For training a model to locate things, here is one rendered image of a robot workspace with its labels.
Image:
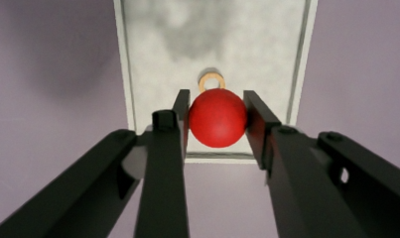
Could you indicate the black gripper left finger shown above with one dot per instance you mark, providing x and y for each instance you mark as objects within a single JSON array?
[{"x": 87, "y": 198}]

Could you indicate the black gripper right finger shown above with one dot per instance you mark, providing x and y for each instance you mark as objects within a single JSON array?
[{"x": 307, "y": 193}]

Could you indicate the white rimmed tray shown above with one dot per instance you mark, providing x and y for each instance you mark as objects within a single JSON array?
[{"x": 168, "y": 45}]

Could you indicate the red ball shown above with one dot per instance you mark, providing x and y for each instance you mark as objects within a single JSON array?
[{"x": 218, "y": 118}]

